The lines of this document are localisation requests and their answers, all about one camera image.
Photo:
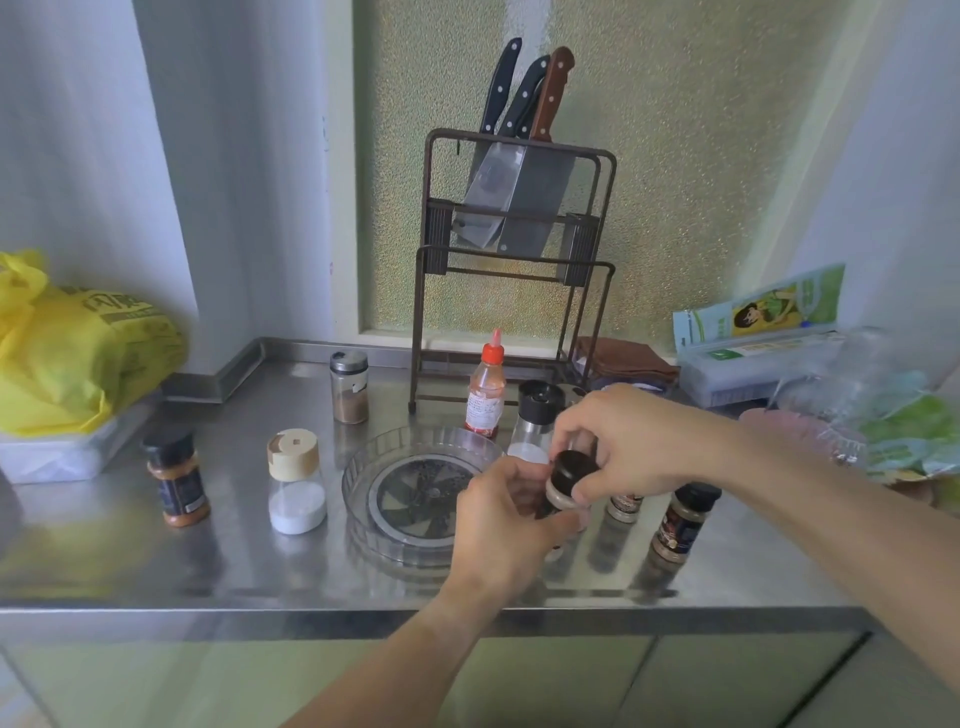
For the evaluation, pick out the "green printed wrap box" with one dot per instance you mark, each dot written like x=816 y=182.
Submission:
x=765 y=307

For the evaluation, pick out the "black-topped glass shaker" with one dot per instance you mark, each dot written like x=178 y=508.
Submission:
x=536 y=416

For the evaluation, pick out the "dark metal knife rack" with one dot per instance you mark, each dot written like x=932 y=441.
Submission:
x=435 y=240

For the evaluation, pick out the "person's left hand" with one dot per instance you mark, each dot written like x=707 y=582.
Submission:
x=495 y=525

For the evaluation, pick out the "clear plastic bag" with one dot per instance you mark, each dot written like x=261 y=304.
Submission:
x=892 y=420

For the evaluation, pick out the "yellow plastic bag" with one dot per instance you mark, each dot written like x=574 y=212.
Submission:
x=67 y=352

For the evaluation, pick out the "silver-lidded glass spice shaker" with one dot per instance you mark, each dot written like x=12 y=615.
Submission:
x=349 y=390

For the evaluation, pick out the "pale green cabinet doors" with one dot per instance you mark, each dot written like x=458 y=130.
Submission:
x=225 y=675

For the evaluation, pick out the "black-lidded pale spice jar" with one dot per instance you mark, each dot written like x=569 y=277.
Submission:
x=568 y=480

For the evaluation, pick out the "person's right thumb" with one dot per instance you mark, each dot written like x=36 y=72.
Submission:
x=604 y=486

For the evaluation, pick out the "black-lidded brown spice jar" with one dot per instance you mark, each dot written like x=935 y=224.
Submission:
x=684 y=521

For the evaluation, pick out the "white rectangular plastic box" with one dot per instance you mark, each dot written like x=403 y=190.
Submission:
x=750 y=371

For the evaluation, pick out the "dark small bowl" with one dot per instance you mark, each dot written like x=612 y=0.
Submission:
x=637 y=382

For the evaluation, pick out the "black-lidded orange spice jar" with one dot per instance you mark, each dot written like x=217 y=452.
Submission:
x=178 y=487

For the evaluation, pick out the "person's left forearm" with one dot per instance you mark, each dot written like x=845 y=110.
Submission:
x=405 y=667

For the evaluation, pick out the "clear round turntable tray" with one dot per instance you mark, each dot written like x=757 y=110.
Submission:
x=412 y=495

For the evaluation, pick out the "small dark-labelled spice jar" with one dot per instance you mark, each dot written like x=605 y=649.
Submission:
x=624 y=508

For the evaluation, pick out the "person's right hand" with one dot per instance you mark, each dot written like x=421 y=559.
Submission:
x=652 y=442

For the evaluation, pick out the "person's left thumb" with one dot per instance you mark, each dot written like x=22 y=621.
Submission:
x=559 y=529

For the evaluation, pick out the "person's right forearm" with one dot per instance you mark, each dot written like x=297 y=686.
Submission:
x=840 y=525

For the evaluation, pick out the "wooden-lidded glass salt jar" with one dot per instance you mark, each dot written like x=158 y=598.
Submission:
x=296 y=495

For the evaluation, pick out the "frosted glass window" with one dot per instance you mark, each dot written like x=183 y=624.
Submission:
x=675 y=150

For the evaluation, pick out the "red-capped sauce bottle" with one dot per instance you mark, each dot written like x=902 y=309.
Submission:
x=486 y=397

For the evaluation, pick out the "white plastic container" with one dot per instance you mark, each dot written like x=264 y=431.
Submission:
x=60 y=454

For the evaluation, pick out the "brown folded cloth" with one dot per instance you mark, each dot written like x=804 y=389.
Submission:
x=622 y=356

